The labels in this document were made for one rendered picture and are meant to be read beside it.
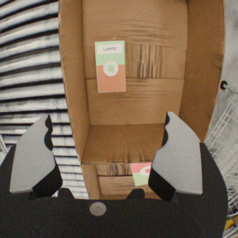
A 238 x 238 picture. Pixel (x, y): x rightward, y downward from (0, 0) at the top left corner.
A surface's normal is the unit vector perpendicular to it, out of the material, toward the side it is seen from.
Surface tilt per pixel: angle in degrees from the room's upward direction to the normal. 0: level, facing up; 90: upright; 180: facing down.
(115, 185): 2
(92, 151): 90
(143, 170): 0
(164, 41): 2
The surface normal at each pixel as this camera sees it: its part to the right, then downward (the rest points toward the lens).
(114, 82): 0.03, 0.48
